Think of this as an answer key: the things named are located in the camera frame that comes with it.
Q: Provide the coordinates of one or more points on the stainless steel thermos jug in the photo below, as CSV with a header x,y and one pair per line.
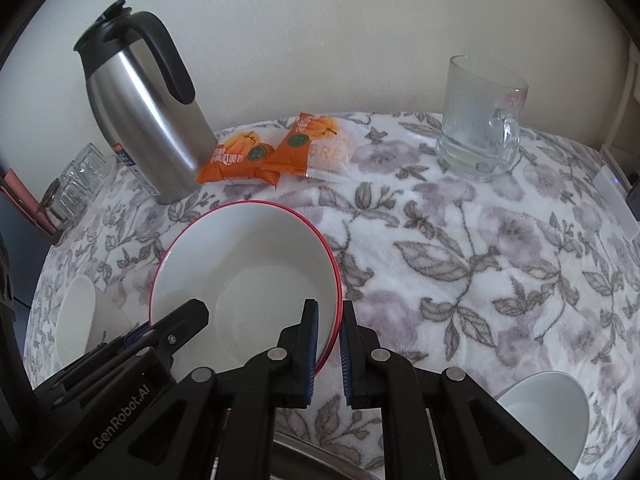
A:
x,y
144,101

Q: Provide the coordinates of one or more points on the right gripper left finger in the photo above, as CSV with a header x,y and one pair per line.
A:
x,y
221,425

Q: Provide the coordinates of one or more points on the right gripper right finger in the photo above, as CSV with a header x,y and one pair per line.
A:
x,y
437,425

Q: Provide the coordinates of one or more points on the white square bowl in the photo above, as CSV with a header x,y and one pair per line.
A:
x,y
86,319

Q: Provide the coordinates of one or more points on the floral grey tablecloth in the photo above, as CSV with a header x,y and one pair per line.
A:
x,y
525,273

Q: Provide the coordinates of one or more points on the red rimmed white bowl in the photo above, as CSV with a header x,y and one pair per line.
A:
x,y
253,264

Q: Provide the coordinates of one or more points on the orange snack packet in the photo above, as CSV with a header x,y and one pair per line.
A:
x,y
318,147
240,156

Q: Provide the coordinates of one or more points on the upturned glass cup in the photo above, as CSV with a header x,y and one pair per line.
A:
x,y
83,179

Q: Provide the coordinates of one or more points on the small white bowl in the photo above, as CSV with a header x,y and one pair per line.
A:
x,y
554,408

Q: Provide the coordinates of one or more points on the white power strip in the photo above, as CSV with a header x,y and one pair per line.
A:
x,y
614,195

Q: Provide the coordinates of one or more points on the round metal tray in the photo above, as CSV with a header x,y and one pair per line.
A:
x,y
292,458

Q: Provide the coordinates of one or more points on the orange snack packet left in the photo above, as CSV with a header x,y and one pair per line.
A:
x,y
240,156

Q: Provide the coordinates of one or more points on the orange snack packet right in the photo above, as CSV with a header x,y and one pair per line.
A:
x,y
318,147

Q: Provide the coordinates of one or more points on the clear glass mug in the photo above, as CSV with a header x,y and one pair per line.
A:
x,y
480,134

